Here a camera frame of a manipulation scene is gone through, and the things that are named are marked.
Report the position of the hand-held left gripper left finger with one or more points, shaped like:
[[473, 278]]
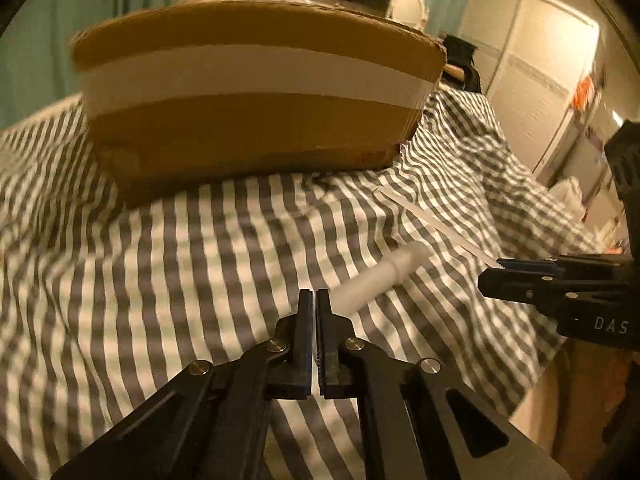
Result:
[[304, 350]]

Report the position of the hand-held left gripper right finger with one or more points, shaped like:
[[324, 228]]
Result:
[[326, 350]]

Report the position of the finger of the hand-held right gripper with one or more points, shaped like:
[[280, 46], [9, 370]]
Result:
[[520, 290], [530, 266]]

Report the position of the white plastic tube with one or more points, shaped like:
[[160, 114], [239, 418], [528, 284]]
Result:
[[375, 282]]

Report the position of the white plastic strip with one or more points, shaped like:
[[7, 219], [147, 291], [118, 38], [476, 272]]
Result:
[[435, 225]]

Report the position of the brown cardboard box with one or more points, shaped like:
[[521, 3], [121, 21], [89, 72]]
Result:
[[250, 135]]

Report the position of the white crumpled cloth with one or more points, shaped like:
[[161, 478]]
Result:
[[567, 197]]

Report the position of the grey white checked blanket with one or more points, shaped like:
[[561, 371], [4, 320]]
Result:
[[150, 285]]

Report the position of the white louvered wardrobe doors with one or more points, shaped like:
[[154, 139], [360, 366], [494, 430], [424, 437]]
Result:
[[540, 75]]

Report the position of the black clothing on chair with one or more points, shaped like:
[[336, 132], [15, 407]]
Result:
[[462, 60]]

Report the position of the white oval mirror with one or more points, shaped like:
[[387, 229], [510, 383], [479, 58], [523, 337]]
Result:
[[407, 7]]

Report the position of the wide teal window curtain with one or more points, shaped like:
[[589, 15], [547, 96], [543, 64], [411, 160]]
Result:
[[50, 25]]

